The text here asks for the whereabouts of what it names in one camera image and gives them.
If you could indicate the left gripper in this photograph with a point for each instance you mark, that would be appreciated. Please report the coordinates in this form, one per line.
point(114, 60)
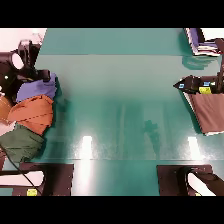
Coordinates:
point(43, 75)

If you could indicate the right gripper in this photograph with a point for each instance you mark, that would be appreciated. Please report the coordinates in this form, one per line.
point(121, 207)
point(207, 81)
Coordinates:
point(191, 84)

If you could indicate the purple garment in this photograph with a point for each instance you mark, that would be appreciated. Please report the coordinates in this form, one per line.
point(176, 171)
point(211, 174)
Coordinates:
point(36, 89)

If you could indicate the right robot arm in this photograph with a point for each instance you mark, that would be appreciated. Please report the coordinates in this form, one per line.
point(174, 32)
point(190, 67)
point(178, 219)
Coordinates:
point(173, 180)

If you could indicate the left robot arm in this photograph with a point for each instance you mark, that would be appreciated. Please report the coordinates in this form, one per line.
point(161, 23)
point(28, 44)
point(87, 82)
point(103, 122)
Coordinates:
point(7, 68)

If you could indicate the brown garment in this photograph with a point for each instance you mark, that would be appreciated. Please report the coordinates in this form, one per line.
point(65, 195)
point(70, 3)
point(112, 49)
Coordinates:
point(210, 111)

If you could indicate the orange garment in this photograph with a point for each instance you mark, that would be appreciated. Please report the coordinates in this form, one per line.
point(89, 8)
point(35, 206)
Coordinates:
point(35, 113)

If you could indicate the stack of folded clothes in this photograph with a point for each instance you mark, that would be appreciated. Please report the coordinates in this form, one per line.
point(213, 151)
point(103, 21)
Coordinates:
point(204, 43)

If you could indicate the green garment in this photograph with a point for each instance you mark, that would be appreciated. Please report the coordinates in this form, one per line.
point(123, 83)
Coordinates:
point(21, 142)

